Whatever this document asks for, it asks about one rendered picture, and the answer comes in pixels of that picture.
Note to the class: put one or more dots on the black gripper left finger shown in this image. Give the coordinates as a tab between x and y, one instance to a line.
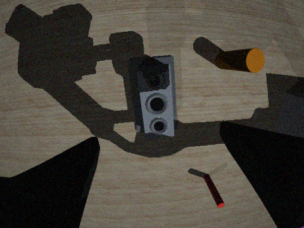
52	194

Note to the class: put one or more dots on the brown cylinder with orange top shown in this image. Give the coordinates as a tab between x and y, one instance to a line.
247	60

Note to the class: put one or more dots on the dark red peg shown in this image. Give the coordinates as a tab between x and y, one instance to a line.
216	195

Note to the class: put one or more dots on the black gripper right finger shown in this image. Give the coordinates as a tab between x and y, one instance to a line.
274	165

